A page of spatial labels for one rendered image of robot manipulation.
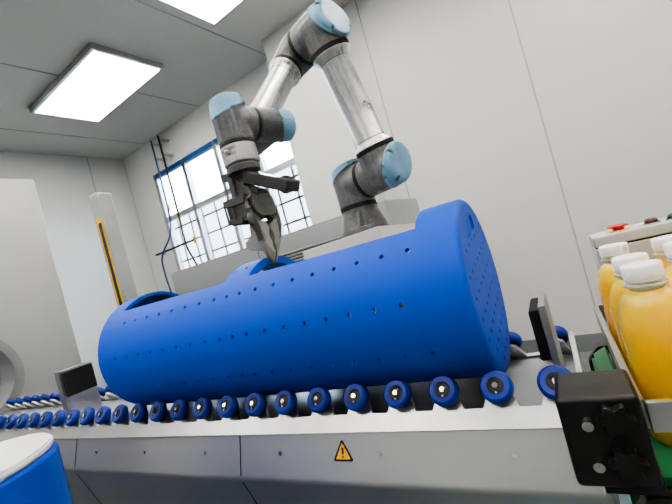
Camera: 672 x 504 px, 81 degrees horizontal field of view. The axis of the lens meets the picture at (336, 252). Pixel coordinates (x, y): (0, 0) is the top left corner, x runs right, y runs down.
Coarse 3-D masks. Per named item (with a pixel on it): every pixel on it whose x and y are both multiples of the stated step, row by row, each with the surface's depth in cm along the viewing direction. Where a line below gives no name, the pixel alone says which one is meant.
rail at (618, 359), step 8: (600, 312) 70; (600, 320) 66; (600, 328) 70; (608, 328) 61; (608, 336) 58; (608, 344) 58; (616, 344) 54; (616, 352) 52; (616, 360) 50; (624, 368) 47; (640, 400) 39; (648, 424) 39
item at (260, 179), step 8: (248, 176) 81; (256, 176) 80; (264, 176) 79; (272, 176) 78; (280, 176) 82; (288, 176) 78; (256, 184) 80; (264, 184) 79; (272, 184) 78; (280, 184) 77; (288, 184) 77; (296, 184) 79; (288, 192) 79
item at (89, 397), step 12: (60, 372) 121; (72, 372) 122; (84, 372) 125; (60, 384) 120; (72, 384) 121; (84, 384) 124; (96, 384) 127; (60, 396) 121; (72, 396) 122; (84, 396) 125; (96, 396) 128; (72, 408) 121; (84, 408) 124; (96, 408) 127
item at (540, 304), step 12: (540, 300) 59; (528, 312) 58; (540, 312) 56; (540, 324) 57; (552, 324) 61; (540, 336) 57; (552, 336) 56; (540, 348) 57; (552, 348) 56; (552, 360) 56
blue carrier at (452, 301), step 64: (320, 256) 68; (384, 256) 60; (448, 256) 54; (128, 320) 91; (192, 320) 78; (256, 320) 69; (320, 320) 63; (384, 320) 58; (448, 320) 53; (128, 384) 90; (192, 384) 81; (256, 384) 75; (320, 384) 70; (384, 384) 67
